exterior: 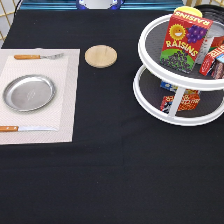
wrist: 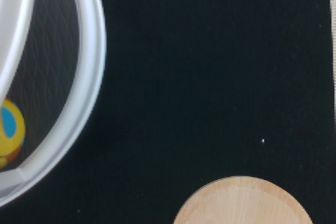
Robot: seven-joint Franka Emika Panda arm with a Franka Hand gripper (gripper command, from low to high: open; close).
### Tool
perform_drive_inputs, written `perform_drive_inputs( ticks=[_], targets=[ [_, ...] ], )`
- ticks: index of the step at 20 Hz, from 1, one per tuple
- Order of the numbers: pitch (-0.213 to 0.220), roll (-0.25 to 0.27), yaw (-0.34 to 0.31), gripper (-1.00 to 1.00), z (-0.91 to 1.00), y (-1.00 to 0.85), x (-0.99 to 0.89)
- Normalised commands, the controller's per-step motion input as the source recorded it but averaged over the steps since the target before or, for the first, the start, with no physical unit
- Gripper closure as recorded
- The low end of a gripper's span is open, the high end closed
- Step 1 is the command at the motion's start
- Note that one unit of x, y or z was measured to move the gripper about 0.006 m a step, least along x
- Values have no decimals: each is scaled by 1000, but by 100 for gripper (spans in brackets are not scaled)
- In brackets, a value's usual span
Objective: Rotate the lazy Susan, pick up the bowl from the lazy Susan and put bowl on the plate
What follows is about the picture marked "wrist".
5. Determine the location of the round wooden plate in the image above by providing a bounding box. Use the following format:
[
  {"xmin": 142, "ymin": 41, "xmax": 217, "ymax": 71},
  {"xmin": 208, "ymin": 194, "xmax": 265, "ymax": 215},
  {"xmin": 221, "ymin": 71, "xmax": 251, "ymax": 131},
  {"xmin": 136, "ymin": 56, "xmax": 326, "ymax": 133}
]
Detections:
[{"xmin": 173, "ymin": 176, "xmax": 313, "ymax": 224}]

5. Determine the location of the yellow blue toy ball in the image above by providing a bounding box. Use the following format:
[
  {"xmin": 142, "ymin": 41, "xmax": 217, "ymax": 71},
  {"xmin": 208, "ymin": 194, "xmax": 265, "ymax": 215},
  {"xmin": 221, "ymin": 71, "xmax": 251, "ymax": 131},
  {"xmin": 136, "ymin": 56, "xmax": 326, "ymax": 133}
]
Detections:
[{"xmin": 0, "ymin": 99, "xmax": 25, "ymax": 169}]

